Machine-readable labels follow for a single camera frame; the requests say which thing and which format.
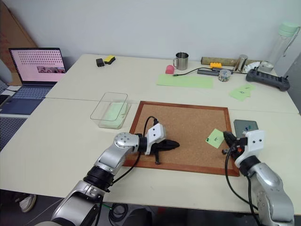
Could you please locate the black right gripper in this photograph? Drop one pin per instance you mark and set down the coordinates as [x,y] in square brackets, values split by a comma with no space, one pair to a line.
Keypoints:
[237,147]

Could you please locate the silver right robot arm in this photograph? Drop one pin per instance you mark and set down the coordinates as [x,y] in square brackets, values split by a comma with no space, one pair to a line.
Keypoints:
[270,188]

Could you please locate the brown cardboard sheet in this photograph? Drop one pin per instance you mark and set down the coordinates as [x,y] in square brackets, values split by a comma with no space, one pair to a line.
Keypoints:
[11,30]

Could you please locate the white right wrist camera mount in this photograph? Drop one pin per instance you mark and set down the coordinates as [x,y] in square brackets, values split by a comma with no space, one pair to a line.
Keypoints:
[255,141]

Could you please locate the clear bottle green lid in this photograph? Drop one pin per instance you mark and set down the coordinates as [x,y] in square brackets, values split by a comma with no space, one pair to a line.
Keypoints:
[283,42]

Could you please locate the clear plastic box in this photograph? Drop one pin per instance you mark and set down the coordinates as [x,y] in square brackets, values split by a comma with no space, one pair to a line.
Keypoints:
[103,117]

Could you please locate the white shoe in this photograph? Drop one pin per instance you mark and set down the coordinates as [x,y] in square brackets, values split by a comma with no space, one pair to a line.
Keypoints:
[27,203]

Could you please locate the shiny steel cylinder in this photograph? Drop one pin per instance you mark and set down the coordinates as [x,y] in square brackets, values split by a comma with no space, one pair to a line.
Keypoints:
[241,63]

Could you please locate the yellow toy brick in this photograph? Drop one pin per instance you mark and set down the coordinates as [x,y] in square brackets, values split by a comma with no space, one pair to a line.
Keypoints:
[216,65]

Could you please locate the stainless steel mug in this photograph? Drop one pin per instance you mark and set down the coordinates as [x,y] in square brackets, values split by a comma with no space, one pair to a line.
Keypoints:
[182,61]

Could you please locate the clear jar of pushpins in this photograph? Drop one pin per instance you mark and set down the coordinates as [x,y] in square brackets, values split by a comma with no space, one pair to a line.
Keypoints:
[224,75]

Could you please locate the green sticky note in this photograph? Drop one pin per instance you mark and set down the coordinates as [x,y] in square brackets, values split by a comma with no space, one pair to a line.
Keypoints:
[215,142]

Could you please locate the brown cardboard tube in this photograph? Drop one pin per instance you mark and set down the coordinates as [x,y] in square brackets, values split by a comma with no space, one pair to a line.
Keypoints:
[228,61]

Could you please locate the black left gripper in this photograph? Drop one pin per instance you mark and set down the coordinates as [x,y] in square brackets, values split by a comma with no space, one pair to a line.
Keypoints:
[160,146]

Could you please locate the open laptop pink screen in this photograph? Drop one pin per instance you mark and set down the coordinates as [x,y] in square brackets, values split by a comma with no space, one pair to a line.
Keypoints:
[37,68]

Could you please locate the round silver tin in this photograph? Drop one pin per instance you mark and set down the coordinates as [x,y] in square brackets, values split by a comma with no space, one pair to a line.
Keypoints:
[266,66]

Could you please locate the large green paper sheet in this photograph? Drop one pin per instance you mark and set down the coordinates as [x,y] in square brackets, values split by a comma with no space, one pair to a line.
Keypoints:
[185,81]

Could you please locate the wood framed cork board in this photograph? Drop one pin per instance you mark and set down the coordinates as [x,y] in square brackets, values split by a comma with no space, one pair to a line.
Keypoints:
[188,127]

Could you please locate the grey chair back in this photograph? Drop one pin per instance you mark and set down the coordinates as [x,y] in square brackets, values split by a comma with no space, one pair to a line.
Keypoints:
[4,71]

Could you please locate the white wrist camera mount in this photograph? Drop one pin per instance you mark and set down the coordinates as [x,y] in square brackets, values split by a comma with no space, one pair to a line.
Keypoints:
[255,141]
[155,134]

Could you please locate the grey usb hub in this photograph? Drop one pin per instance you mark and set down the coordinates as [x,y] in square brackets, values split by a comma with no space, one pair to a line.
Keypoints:
[208,71]

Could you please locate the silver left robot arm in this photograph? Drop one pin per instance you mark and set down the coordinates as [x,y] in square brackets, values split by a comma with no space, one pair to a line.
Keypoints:
[113,157]

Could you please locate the crumpled white paper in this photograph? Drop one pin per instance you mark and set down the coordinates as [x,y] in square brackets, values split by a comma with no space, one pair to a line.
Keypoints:
[250,66]

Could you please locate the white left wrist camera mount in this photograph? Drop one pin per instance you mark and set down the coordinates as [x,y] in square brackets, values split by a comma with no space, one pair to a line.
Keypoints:
[155,134]

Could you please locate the green note with writing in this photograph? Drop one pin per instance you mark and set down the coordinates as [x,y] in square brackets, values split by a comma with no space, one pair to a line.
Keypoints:
[250,87]
[240,95]

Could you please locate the black handheld controller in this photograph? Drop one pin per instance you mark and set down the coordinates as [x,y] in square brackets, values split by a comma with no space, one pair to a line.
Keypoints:
[268,78]

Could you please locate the green note stack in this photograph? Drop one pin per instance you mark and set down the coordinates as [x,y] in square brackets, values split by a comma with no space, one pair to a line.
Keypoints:
[115,113]

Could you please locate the grey panel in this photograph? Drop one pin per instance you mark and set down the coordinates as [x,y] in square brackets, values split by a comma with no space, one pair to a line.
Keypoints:
[291,84]

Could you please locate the black power adapter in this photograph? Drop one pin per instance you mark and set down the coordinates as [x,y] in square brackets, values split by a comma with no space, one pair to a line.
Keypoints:
[100,62]

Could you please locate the pink rounded block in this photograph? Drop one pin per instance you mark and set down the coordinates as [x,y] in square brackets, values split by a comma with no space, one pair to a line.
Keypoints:
[170,70]

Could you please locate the dark perforated mat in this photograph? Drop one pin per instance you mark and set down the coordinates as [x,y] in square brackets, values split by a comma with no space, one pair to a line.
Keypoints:
[9,129]

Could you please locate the yellow black sponge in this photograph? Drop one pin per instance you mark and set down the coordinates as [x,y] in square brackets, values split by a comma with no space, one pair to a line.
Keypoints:
[109,59]

